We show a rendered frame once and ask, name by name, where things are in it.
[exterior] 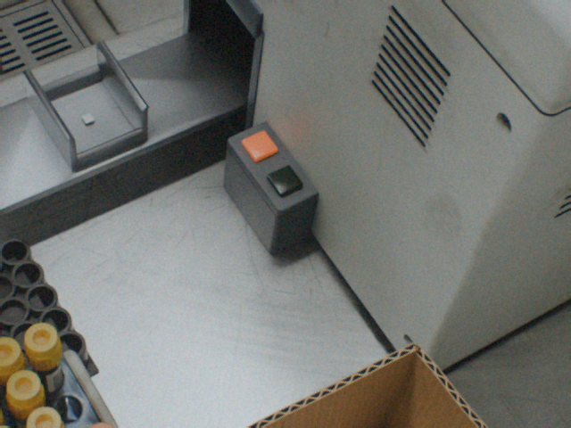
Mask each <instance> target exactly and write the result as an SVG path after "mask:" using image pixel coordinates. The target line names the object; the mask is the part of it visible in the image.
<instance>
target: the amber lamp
mask: <svg viewBox="0 0 571 428"><path fill-rule="evenodd" d="M242 144H243V146H244V147H245V149H246V150H247V152H248V153H249V154H250V156H251V157H252V159H253V160H254V161H255V162H256V161H260V160H263V159H265V158H267V157H269V156H270V155H272V154H275V153H276V151H277V147H276V146H275V145H274V144H273V142H272V141H271V140H270V138H269V137H268V135H267V134H266V131H264V130H263V131H261V133H259V134H256V135H254V136H251V137H248V138H246V139H245V140H243V142H242Z"/></svg>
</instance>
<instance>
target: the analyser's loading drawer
mask: <svg viewBox="0 0 571 428"><path fill-rule="evenodd" d="M254 42H255V38H253V35H252V34H251V32H250V31H249V30H248V29H247V27H246V26H245V25H244V24H243V23H242V20H241V19H239V18H238V16H237V15H236V14H233V15H231V16H228V17H227V18H225V19H222V20H219V21H215V23H212V24H211V25H208V26H206V27H203V28H201V29H197V30H194V31H192V32H189V33H187V34H185V35H183V36H179V37H175V38H173V39H171V40H169V41H166V42H164V44H160V45H157V46H155V47H152V48H150V49H147V50H145V51H142V52H140V53H136V54H133V55H131V56H129V57H127V58H123V59H121V60H118V61H117V60H116V58H115V57H114V55H113V54H112V52H111V50H110V49H109V46H107V45H106V43H105V42H104V41H103V40H100V41H99V42H98V43H97V45H96V51H97V64H95V65H93V66H90V68H89V67H87V69H84V70H81V71H79V72H76V73H73V74H70V75H68V76H66V77H63V78H59V79H57V80H54V81H52V82H49V83H47V84H44V85H42V86H41V85H39V84H38V82H37V80H36V78H35V77H34V75H33V73H32V71H31V70H28V69H24V71H23V74H24V78H25V82H26V84H27V92H28V97H26V98H22V99H20V100H18V101H16V102H13V103H8V104H6V105H4V106H2V107H0V216H1V215H3V214H5V213H8V212H10V211H12V210H16V209H18V208H20V207H23V206H25V205H27V204H29V203H32V202H35V201H38V200H40V198H42V197H44V196H47V195H48V194H51V193H55V192H57V191H60V190H62V189H63V188H66V187H69V186H71V185H75V184H76V183H78V182H80V181H84V180H86V179H87V178H88V177H91V176H93V175H96V174H99V173H101V172H103V171H106V170H107V169H111V168H113V167H115V166H118V165H120V164H122V163H124V162H127V161H130V160H132V159H135V158H137V156H138V157H139V155H142V154H144V153H146V152H150V151H151V150H154V149H157V148H159V147H161V146H164V145H165V144H168V143H171V142H174V141H176V140H178V139H180V138H182V137H185V136H188V135H190V133H193V132H195V131H197V130H200V129H202V128H205V127H208V126H209V125H211V124H214V123H217V122H219V121H221V120H224V119H226V118H229V117H231V116H233V115H236V114H238V113H240V112H242V111H244V110H246V109H247V104H248V96H249V88H250V81H251V74H252V58H253V50H254ZM88 113H91V115H92V116H93V118H94V119H95V123H94V124H92V125H90V126H86V125H85V124H83V122H82V119H81V116H84V115H87V114H88Z"/></svg>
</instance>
